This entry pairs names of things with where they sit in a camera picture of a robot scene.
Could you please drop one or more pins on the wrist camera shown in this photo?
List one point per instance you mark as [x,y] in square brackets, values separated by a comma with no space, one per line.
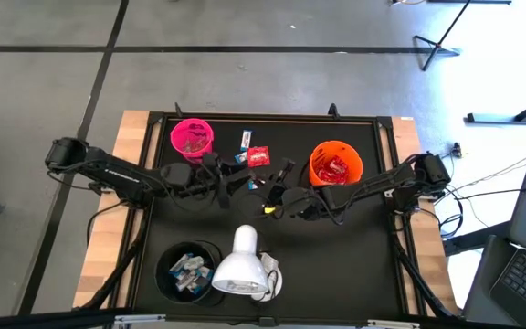
[273,210]
[176,175]

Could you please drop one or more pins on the pink plastic bucket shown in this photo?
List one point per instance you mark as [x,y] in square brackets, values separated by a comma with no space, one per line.
[181,132]

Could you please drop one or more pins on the laptop computer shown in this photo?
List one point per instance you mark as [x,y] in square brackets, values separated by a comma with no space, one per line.
[525,215]

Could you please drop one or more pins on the black power adapter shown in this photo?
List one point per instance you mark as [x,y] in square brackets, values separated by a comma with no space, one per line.
[456,148]

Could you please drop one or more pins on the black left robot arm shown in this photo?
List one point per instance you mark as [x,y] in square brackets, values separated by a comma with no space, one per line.
[117,176]

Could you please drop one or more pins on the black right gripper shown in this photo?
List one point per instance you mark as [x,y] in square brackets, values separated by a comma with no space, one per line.
[299,201]

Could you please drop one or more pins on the orange plastic bucket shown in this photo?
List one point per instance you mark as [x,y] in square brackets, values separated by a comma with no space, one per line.
[356,157]

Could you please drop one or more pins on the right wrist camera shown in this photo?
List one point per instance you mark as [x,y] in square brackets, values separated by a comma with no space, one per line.
[273,210]

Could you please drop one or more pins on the black table mat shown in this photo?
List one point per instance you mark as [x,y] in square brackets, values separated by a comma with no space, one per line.
[318,265]

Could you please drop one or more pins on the black tripod stand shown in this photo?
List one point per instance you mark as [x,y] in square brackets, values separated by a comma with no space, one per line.
[436,45]

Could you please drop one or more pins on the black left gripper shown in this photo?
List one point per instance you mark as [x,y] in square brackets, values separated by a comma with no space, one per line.
[219,183]

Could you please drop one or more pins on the black stand foot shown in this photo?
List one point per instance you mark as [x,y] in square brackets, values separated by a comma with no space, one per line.
[496,119]

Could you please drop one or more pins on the black table frame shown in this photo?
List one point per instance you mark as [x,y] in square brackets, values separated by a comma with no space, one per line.
[267,116]

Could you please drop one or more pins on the white desk lamp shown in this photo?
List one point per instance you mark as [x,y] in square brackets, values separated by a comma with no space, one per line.
[240,269]

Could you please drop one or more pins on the black support beam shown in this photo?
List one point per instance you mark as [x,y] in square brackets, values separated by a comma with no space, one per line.
[473,240]

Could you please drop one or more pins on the black plastic bucket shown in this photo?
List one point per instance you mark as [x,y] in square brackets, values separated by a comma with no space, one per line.
[165,274]

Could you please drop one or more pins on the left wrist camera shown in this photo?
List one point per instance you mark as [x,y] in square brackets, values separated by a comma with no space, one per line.
[176,175]

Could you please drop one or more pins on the black frame clamp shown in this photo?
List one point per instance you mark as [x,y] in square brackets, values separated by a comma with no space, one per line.
[178,109]
[333,109]

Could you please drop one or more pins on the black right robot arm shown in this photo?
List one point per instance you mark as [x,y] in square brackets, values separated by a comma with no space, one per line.
[381,183]

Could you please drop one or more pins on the black laptop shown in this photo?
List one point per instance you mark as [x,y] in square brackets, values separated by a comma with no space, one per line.
[525,276]

